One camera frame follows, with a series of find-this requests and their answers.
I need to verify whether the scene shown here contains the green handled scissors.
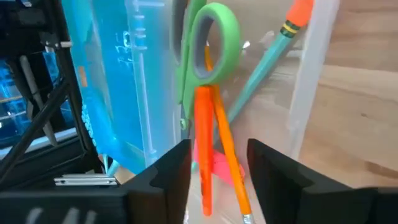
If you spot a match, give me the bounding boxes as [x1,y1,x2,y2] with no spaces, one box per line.
[172,0,242,131]

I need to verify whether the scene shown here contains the clear translucent plastic box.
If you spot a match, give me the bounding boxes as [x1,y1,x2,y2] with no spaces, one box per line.
[167,0,341,224]

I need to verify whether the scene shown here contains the black aluminium rig frame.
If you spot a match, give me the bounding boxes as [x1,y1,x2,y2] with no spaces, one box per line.
[0,0,105,192]

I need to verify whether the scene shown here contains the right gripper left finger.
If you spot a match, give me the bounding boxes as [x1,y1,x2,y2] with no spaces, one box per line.
[0,139,192,224]

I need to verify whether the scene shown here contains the pink eraser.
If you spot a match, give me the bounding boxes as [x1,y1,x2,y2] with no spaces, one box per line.
[192,142,246,187]

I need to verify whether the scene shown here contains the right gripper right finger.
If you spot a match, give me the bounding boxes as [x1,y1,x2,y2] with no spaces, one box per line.
[247,139,398,224]

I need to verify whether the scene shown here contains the teal pencil with orange eraser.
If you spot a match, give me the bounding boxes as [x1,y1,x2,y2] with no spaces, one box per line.
[213,0,315,144]

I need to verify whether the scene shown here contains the bright orange marker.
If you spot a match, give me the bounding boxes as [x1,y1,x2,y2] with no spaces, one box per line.
[194,85,215,217]

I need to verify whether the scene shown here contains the silver metal bracket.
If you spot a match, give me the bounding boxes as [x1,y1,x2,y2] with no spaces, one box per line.
[54,174,118,187]

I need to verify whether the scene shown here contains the translucent blue plastic bin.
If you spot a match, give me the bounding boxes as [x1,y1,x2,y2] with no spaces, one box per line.
[60,0,184,175]

